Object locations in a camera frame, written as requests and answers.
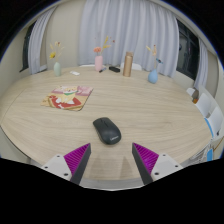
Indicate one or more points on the blue vase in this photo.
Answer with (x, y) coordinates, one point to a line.
(153, 77)

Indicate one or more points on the pink vase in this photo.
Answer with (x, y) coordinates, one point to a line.
(98, 63)

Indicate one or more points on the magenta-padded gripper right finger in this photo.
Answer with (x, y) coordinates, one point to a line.
(146, 160)

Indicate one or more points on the black box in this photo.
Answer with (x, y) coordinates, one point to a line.
(114, 69)

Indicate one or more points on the cartoon print mouse pad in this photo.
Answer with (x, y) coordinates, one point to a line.
(68, 97)

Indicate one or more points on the white chair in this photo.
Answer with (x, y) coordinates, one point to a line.
(87, 65)
(136, 66)

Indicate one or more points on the dark pen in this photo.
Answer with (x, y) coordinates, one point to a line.
(102, 70)

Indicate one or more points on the white remote control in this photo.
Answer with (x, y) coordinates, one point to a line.
(74, 73)

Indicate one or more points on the wide white curtain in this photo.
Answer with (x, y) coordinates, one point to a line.
(130, 30)

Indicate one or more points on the green vase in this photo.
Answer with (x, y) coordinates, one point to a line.
(57, 69)

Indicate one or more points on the gold drink bottle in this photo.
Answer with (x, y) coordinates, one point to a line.
(128, 65)

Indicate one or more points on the narrow white curtain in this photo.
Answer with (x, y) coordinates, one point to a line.
(38, 43)
(202, 65)

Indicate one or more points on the black computer mouse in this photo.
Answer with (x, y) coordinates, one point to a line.
(106, 130)

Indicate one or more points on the yellow dried flowers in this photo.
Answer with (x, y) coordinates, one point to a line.
(52, 55)

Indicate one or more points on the dark window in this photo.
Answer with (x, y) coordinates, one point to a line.
(25, 50)
(187, 50)

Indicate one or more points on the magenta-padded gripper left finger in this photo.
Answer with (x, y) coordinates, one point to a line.
(77, 160)

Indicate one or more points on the orange dried flowers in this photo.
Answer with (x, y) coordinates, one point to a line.
(97, 50)

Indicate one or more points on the beige dried flowers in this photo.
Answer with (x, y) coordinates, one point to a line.
(154, 51)

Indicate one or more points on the white and blue chairs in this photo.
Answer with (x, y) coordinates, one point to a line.
(213, 120)

